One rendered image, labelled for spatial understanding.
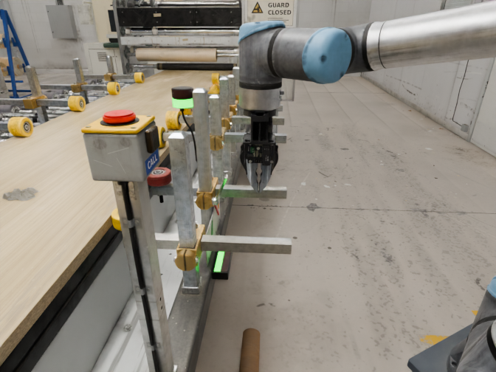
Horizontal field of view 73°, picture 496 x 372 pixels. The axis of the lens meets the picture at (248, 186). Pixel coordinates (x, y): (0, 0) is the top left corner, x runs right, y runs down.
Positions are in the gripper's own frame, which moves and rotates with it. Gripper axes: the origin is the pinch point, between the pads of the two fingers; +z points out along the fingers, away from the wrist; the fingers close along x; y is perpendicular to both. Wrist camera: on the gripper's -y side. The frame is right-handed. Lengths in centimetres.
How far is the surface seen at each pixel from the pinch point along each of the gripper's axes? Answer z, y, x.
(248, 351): 89, -22, -3
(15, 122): 0, -55, -100
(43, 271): 6.7, 25.8, -41.3
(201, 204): 12.6, -12.8, -17.4
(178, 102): -17.4, -14.5, -21.8
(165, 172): 6.0, -21.3, -29.7
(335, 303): 97, -59, 41
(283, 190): 10.7, -19.5, 7.6
